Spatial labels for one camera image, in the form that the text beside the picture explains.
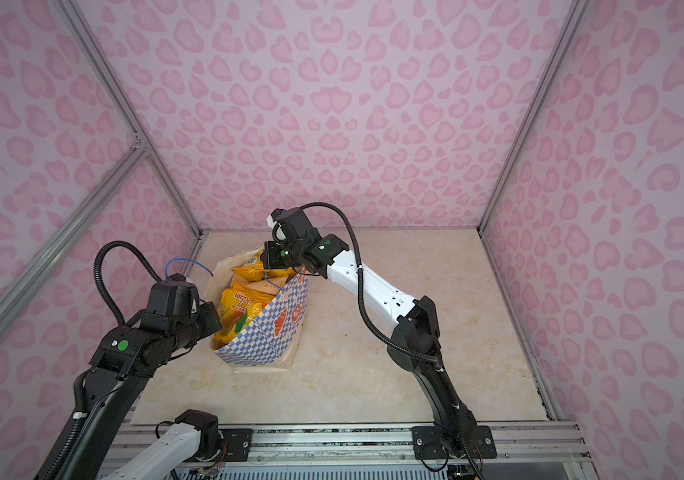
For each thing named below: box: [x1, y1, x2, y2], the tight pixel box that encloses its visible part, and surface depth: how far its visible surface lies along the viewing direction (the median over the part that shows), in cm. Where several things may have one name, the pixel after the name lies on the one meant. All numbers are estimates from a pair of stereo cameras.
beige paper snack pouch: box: [232, 273, 288, 296], surface depth 80 cm
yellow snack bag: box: [231, 251, 297, 282], surface depth 82 cm
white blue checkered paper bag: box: [204, 247, 309, 373], surface depth 75 cm
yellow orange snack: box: [212, 282, 275, 350], surface depth 74 cm
